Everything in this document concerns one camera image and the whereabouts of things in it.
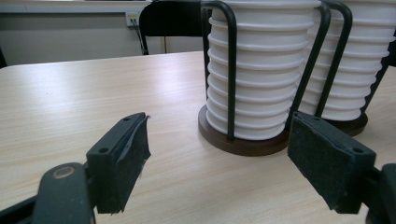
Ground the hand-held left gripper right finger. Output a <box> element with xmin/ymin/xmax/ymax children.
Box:
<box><xmin>287</xmin><ymin>111</ymin><xmax>377</xmax><ymax>215</ymax></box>

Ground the white wall socket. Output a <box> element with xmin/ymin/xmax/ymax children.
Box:
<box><xmin>124</xmin><ymin>11</ymin><xmax>142</xmax><ymax>28</ymax></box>

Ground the black chair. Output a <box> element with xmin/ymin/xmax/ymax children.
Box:
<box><xmin>138</xmin><ymin>0</ymin><xmax>213</xmax><ymax>56</ymax></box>

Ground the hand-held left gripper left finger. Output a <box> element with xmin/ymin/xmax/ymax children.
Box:
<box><xmin>86</xmin><ymin>112</ymin><xmax>152</xmax><ymax>216</ymax></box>

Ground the stack of white paper cups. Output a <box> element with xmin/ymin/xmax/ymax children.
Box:
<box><xmin>298</xmin><ymin>0</ymin><xmax>396</xmax><ymax>122</ymax></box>
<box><xmin>205</xmin><ymin>0</ymin><xmax>322</xmax><ymax>141</ymax></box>

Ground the black wire cup holder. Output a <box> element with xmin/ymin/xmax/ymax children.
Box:
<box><xmin>314</xmin><ymin>0</ymin><xmax>396</xmax><ymax>137</ymax></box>
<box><xmin>197</xmin><ymin>0</ymin><xmax>332</xmax><ymax>158</ymax></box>

